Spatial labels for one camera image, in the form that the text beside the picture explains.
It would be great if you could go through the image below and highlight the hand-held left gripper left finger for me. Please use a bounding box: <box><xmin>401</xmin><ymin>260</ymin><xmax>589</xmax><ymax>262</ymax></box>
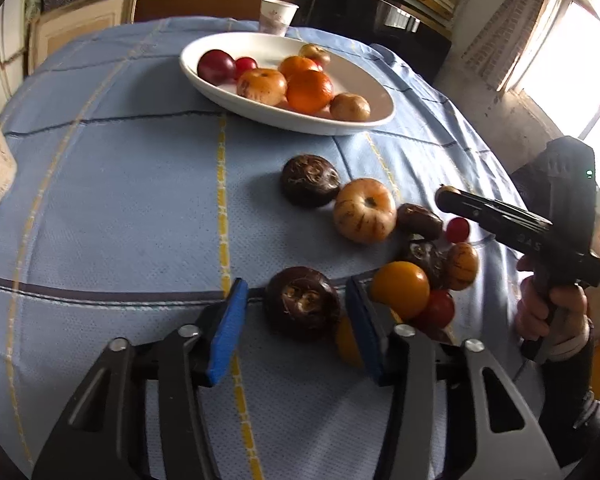
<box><xmin>32</xmin><ymin>277</ymin><xmax>248</xmax><ymax>480</ymax></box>

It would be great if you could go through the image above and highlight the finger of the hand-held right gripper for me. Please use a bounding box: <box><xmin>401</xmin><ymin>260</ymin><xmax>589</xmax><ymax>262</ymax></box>
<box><xmin>435</xmin><ymin>186</ymin><xmax>554</xmax><ymax>242</ymax></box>

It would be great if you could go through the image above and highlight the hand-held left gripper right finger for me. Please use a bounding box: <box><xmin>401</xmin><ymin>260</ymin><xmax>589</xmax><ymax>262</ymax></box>
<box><xmin>345</xmin><ymin>275</ymin><xmax>563</xmax><ymax>480</ymax></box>

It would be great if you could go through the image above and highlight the small yellow tomato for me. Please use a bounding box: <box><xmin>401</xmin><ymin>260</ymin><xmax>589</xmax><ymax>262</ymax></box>
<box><xmin>335</xmin><ymin>315</ymin><xmax>366</xmax><ymax>368</ymax></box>

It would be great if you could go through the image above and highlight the small red tomato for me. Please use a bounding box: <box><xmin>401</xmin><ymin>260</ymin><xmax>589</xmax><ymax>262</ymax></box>
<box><xmin>445</xmin><ymin>217</ymin><xmax>471</xmax><ymax>243</ymax></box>

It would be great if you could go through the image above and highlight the large yellow tomato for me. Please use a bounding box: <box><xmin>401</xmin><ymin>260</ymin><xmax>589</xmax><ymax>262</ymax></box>
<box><xmin>369</xmin><ymin>261</ymin><xmax>431</xmax><ymax>322</ymax></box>

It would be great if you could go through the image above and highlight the small tan pepino melon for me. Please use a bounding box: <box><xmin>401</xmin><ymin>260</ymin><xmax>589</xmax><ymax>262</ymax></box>
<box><xmin>445</xmin><ymin>242</ymin><xmax>480</xmax><ymax>291</ymax></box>

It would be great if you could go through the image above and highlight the dark brown water chestnut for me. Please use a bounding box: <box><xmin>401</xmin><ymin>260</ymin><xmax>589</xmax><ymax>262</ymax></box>
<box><xmin>396</xmin><ymin>203</ymin><xmax>444</xmax><ymax>241</ymax></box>
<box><xmin>264</xmin><ymin>266</ymin><xmax>342</xmax><ymax>343</ymax></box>
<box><xmin>280</xmin><ymin>154</ymin><xmax>342</xmax><ymax>208</ymax></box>
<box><xmin>399</xmin><ymin>240</ymin><xmax>451</xmax><ymax>291</ymax></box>

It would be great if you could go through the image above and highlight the dark purple plum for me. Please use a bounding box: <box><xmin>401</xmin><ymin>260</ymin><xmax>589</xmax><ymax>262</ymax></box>
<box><xmin>197</xmin><ymin>49</ymin><xmax>237</xmax><ymax>85</ymax></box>
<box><xmin>420</xmin><ymin>326</ymin><xmax>453</xmax><ymax>345</ymax></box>

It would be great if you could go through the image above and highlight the large orange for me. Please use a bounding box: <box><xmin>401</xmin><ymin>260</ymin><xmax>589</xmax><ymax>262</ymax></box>
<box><xmin>286</xmin><ymin>69</ymin><xmax>335</xmax><ymax>115</ymax></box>

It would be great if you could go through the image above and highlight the small orange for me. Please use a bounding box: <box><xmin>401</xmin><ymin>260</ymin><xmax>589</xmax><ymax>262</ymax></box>
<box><xmin>278</xmin><ymin>55</ymin><xmax>323</xmax><ymax>78</ymax></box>

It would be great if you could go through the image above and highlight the white oval plate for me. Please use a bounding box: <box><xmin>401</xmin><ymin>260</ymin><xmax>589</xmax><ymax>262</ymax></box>
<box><xmin>180</xmin><ymin>32</ymin><xmax>397</xmax><ymax>136</ymax></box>

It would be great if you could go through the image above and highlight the orange striped pepino melon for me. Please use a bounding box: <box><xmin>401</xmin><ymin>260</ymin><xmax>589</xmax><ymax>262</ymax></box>
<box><xmin>236</xmin><ymin>68</ymin><xmax>288</xmax><ymax>106</ymax></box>

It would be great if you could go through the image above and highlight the person's right forearm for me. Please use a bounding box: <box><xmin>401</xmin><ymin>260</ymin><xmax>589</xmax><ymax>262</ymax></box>
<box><xmin>522</xmin><ymin>335</ymin><xmax>600</xmax><ymax>471</ymax></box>

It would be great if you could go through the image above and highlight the person's right hand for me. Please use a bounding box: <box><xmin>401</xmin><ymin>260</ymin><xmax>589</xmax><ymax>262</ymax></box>
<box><xmin>514</xmin><ymin>274</ymin><xmax>592</xmax><ymax>352</ymax></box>

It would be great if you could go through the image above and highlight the white framed window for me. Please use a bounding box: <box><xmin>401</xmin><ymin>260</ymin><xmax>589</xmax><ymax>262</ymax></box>
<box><xmin>505</xmin><ymin>0</ymin><xmax>600</xmax><ymax>141</ymax></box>

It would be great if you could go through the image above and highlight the blue checked tablecloth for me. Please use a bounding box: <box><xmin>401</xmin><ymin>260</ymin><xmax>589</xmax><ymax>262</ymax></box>
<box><xmin>0</xmin><ymin>17</ymin><xmax>596</xmax><ymax>480</ymax></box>

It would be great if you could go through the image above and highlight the brick pattern curtain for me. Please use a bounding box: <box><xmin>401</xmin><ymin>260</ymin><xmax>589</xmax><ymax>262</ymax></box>
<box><xmin>460</xmin><ymin>0</ymin><xmax>566</xmax><ymax>91</ymax></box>

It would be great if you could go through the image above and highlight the white paper cup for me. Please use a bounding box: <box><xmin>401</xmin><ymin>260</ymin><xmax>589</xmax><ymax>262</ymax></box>
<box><xmin>259</xmin><ymin>0</ymin><xmax>299</xmax><ymax>37</ymax></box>

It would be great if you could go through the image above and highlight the light wooden picture frame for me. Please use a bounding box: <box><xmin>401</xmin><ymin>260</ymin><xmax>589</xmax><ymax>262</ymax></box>
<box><xmin>27</xmin><ymin>0</ymin><xmax>141</xmax><ymax>76</ymax></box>

